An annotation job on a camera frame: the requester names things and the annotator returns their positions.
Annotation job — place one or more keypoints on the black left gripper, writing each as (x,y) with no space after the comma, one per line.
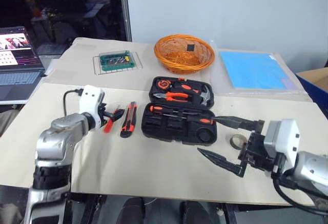
(103,111)

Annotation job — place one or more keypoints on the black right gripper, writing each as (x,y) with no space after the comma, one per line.
(256,149)

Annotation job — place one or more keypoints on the black tape roll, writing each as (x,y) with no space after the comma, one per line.
(233,142)

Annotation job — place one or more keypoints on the orange black utility knife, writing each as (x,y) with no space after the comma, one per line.
(128,121)

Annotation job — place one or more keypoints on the small orange black hand tool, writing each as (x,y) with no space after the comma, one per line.
(107,127)

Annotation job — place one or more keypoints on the black plastic tool case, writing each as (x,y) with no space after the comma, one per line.
(179,134)

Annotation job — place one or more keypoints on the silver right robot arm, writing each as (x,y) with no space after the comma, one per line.
(312,167)

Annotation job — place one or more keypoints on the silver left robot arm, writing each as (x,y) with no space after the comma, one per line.
(59,137)

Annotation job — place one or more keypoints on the green circuit board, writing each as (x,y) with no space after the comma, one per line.
(116,61)

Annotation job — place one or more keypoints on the orange black tape measure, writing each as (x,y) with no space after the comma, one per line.
(162,83)

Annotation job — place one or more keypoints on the clear plastic sleeve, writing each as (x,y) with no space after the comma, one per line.
(217,85)

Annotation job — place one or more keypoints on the large beige table sheet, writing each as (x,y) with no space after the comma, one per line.
(143,167)

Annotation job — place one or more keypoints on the beige table sheet under basket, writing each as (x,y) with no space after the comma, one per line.
(77,65)

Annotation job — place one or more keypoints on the blue paper sheet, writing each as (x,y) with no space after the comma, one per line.
(251,70)

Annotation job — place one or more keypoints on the orange wicker basket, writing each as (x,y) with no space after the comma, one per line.
(184,57)

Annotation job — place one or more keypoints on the small black square card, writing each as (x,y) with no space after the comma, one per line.
(191,48)

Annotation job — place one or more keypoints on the blue cardboard box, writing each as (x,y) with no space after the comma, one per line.
(316,85)

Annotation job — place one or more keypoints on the open grey laptop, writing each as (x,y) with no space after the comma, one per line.
(18,80)

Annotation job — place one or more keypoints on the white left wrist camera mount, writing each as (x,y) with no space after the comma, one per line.
(88,101)

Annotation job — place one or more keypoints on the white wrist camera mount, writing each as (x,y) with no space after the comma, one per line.
(88,101)
(284,139)

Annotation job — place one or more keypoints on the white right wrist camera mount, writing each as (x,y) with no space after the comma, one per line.
(284,139)

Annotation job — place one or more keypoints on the grey metal post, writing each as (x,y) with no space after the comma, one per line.
(126,8)

